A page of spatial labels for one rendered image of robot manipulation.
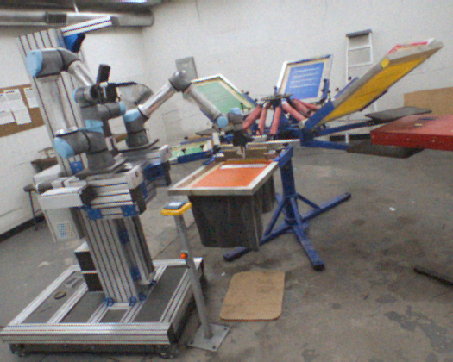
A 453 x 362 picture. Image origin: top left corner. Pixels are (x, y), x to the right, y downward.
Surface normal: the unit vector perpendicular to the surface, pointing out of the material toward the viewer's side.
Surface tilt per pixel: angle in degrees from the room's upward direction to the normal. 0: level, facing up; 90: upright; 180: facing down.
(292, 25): 90
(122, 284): 90
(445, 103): 78
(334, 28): 90
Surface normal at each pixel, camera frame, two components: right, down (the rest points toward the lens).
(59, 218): -0.19, 0.36
